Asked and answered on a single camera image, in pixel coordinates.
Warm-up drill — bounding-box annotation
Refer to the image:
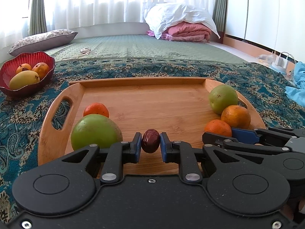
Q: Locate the small mandarin front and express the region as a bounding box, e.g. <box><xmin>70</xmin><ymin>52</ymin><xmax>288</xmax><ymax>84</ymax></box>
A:
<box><xmin>204</xmin><ymin>119</ymin><xmax>232</xmax><ymax>137</ymax></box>

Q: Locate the small mandarin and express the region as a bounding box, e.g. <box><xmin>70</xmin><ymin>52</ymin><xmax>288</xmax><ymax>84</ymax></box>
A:
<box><xmin>204</xmin><ymin>119</ymin><xmax>232</xmax><ymax>137</ymax></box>
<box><xmin>83</xmin><ymin>102</ymin><xmax>110</xmax><ymax>117</ymax></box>

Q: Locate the large brownish orange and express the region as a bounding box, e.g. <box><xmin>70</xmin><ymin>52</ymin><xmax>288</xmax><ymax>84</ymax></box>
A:
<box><xmin>221</xmin><ymin>105</ymin><xmax>251</xmax><ymax>129</ymax></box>

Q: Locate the dark red date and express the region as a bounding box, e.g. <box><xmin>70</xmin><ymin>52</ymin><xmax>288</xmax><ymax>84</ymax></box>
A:
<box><xmin>141</xmin><ymin>129</ymin><xmax>160</xmax><ymax>154</ymax></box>

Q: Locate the green apple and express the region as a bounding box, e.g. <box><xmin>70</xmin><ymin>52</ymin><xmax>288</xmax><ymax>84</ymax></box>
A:
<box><xmin>70</xmin><ymin>114</ymin><xmax>123</xmax><ymax>150</ymax></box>
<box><xmin>208</xmin><ymin>84</ymin><xmax>238</xmax><ymax>115</ymax></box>

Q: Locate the small mandarin back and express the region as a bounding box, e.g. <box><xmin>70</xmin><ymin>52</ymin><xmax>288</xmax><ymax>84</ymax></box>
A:
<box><xmin>83</xmin><ymin>102</ymin><xmax>110</xmax><ymax>117</ymax></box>

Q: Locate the wooden serving tray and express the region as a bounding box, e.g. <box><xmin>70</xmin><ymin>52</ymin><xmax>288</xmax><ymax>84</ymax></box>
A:
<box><xmin>38</xmin><ymin>77</ymin><xmax>266</xmax><ymax>176</ymax></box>

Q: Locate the light blue cloth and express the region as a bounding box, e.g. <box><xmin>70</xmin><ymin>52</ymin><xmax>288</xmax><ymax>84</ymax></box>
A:
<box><xmin>285</xmin><ymin>61</ymin><xmax>305</xmax><ymax>107</ymax></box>

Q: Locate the teal paisley cloth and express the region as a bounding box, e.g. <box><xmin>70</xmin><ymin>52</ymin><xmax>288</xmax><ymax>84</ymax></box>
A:
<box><xmin>1</xmin><ymin>57</ymin><xmax>304</xmax><ymax>223</ymax></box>

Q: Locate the pink folded blanket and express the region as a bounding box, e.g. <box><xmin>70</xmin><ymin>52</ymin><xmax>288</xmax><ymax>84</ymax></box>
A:
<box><xmin>161</xmin><ymin>22</ymin><xmax>212</xmax><ymax>42</ymax></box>

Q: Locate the green quilted mat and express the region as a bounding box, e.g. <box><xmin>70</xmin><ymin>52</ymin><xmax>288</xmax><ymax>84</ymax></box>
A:
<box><xmin>46</xmin><ymin>35</ymin><xmax>247</xmax><ymax>64</ymax></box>

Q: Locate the reddish orange fruit in bowl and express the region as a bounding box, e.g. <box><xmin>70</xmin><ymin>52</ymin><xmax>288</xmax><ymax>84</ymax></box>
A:
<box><xmin>32</xmin><ymin>62</ymin><xmax>50</xmax><ymax>80</ymax></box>

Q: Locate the green drape right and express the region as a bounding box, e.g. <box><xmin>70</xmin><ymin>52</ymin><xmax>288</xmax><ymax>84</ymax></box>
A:
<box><xmin>213</xmin><ymin>0</ymin><xmax>228</xmax><ymax>33</ymax></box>

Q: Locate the green drape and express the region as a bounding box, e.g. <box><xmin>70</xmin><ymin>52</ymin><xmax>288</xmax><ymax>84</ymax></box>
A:
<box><xmin>28</xmin><ymin>0</ymin><xmax>47</xmax><ymax>36</ymax></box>
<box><xmin>213</xmin><ymin>0</ymin><xmax>228</xmax><ymax>33</ymax></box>

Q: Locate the yellow mango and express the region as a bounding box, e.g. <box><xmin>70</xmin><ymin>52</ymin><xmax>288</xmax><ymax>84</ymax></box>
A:
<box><xmin>9</xmin><ymin>70</ymin><xmax>40</xmax><ymax>90</ymax></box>

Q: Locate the white duvet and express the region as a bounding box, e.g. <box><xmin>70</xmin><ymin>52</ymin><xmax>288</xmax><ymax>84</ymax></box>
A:
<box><xmin>144</xmin><ymin>3</ymin><xmax>218</xmax><ymax>39</ymax></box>

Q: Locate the floral grey pillow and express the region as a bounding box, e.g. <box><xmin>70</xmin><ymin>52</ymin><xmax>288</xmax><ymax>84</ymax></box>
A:
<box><xmin>8</xmin><ymin>29</ymin><xmax>78</xmax><ymax>57</ymax></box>

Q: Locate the red fruit bowl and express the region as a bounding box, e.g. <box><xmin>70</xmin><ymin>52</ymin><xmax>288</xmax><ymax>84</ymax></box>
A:
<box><xmin>1</xmin><ymin>51</ymin><xmax>55</xmax><ymax>98</ymax></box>

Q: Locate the green drape left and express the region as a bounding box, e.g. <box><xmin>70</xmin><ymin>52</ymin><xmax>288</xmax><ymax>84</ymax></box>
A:
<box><xmin>28</xmin><ymin>0</ymin><xmax>47</xmax><ymax>36</ymax></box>

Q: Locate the white sheer curtain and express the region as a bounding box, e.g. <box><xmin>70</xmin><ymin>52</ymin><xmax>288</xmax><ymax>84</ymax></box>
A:
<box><xmin>1</xmin><ymin>0</ymin><xmax>215</xmax><ymax>48</ymax></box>

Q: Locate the white charger with cable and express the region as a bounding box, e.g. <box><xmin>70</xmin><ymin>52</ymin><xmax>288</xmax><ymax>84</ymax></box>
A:
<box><xmin>257</xmin><ymin>51</ymin><xmax>296</xmax><ymax>75</ymax></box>

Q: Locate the white coiled cable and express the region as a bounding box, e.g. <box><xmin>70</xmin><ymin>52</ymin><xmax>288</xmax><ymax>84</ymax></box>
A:
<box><xmin>61</xmin><ymin>47</ymin><xmax>99</xmax><ymax>61</ymax></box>

